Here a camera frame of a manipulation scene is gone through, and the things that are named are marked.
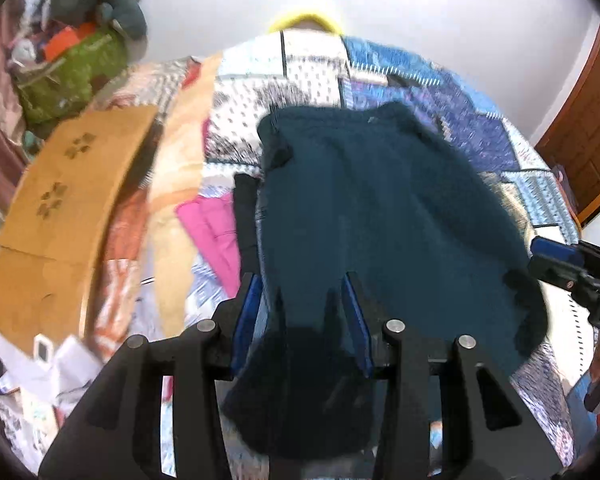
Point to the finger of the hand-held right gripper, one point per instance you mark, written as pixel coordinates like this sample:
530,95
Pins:
552,252

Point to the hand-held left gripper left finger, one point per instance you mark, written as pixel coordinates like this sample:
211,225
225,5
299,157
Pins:
250,310

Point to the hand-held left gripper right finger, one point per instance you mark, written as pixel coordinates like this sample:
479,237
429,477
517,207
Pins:
355,320

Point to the dark teal pants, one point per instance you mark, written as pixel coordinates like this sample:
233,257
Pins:
380,200

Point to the magenta cloth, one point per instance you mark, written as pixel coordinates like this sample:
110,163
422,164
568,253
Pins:
210,230

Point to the black cloth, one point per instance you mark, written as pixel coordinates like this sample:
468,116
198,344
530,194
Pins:
245,220

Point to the wooden door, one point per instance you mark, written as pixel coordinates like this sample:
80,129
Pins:
585,125

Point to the patchwork quilt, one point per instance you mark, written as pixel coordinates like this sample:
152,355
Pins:
480,125

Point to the orange printed cloth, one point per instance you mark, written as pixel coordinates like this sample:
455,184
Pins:
125,230

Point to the beige plush blanket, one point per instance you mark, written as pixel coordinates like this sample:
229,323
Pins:
180,160

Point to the light grey cloth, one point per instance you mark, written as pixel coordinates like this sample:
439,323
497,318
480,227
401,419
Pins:
70,375

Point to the wooden lap board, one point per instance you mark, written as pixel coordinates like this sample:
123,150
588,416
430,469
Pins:
55,240

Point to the white digital timer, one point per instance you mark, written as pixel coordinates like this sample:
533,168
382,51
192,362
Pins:
43,348

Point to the yellow object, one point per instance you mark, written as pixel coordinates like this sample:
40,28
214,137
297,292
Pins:
305,17

